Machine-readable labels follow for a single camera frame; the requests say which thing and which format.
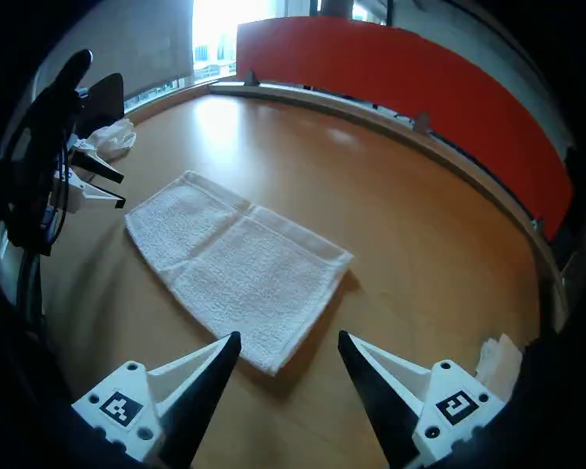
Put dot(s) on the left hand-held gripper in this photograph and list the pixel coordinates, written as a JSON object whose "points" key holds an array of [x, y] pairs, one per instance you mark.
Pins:
{"points": [[34, 146]]}

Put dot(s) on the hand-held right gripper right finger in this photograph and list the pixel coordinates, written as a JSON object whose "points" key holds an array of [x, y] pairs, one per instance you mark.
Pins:
{"points": [[437, 391]]}

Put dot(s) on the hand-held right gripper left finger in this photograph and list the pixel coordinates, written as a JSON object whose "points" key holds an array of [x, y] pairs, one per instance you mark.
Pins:
{"points": [[141, 391]]}

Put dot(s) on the white towel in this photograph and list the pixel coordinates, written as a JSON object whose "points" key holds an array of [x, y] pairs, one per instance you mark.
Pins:
{"points": [[234, 264]]}

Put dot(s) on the heap of white towels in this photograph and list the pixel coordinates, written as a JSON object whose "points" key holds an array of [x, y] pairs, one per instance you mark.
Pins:
{"points": [[111, 138]]}

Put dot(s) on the stack of white towels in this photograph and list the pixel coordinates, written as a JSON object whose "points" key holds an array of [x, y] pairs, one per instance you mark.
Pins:
{"points": [[499, 364]]}

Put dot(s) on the red desk screen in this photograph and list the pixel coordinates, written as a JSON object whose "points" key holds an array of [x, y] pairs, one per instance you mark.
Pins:
{"points": [[420, 88]]}

